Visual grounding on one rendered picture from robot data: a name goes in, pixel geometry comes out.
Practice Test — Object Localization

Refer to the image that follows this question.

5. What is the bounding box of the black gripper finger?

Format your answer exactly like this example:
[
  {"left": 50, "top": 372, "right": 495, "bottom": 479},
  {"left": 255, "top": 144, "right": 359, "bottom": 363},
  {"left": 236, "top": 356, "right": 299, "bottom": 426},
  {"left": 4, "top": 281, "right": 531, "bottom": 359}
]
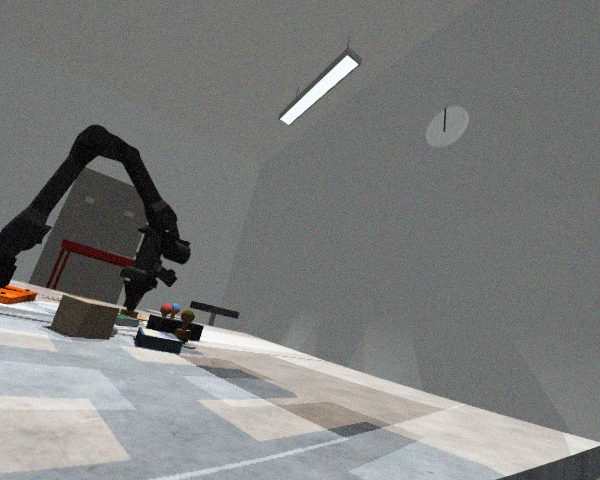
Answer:
[
  {"left": 124, "top": 280, "right": 149, "bottom": 311},
  {"left": 132, "top": 288, "right": 153, "bottom": 311}
]

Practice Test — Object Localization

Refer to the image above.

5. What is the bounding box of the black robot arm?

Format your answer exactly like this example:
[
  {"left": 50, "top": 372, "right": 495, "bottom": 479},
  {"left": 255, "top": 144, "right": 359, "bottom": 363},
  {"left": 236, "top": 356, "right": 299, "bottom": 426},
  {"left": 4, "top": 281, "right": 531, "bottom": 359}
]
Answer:
[{"left": 0, "top": 124, "right": 191, "bottom": 288}]

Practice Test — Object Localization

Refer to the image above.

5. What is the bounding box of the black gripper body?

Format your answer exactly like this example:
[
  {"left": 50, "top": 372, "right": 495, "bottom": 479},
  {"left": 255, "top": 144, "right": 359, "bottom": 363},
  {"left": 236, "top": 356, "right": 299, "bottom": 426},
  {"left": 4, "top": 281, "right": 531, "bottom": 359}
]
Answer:
[{"left": 120, "top": 250, "right": 161, "bottom": 289}]

